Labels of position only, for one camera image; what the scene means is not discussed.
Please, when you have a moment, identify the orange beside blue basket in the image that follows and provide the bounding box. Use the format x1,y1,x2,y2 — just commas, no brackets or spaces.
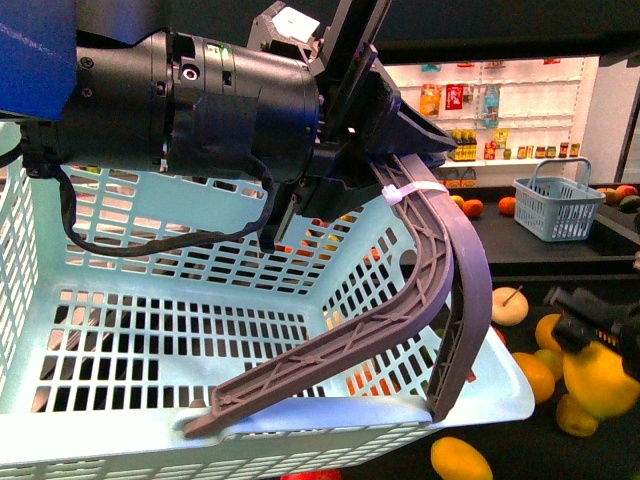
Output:
498,196,516,217

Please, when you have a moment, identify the small yellow pear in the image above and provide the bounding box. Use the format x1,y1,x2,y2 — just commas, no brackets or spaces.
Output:
555,394,599,438

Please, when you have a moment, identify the yellow apple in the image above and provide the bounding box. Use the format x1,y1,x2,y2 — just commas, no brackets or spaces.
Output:
512,352,556,404
535,313,562,353

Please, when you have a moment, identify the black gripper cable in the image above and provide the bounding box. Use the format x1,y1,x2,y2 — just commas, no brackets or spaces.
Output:
52,154,277,259

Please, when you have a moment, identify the small blue basket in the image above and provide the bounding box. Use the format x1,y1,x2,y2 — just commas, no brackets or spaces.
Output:
512,157,605,242

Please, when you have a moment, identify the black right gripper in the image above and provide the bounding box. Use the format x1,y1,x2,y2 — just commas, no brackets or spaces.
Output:
544,287,639,373

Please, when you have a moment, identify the grey basket handle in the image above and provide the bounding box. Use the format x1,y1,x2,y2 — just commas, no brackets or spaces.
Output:
182,152,493,440

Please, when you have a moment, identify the white pear with stem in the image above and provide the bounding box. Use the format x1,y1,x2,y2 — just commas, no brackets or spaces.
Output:
491,287,529,327

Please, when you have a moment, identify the near yellow apple front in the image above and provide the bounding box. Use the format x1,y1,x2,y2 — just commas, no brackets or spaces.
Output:
512,352,556,404

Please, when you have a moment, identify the yellow mango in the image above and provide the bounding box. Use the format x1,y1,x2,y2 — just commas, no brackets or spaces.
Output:
430,437,494,480

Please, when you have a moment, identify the yellow lemon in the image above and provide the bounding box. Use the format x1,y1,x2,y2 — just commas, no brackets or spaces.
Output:
563,342,639,420

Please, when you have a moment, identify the orange beside far lemon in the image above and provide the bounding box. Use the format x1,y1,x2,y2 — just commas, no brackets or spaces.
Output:
462,199,484,219

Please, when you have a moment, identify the large teal shopping basket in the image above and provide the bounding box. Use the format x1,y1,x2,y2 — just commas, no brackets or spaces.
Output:
0,119,536,480

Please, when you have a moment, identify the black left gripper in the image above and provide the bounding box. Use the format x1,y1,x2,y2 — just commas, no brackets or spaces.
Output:
259,1,457,253

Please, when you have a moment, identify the white grocery shelf right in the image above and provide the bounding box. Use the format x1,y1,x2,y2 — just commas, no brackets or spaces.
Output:
388,57,598,187

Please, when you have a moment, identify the white zip tie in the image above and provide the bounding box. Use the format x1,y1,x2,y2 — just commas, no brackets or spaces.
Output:
381,180,449,206

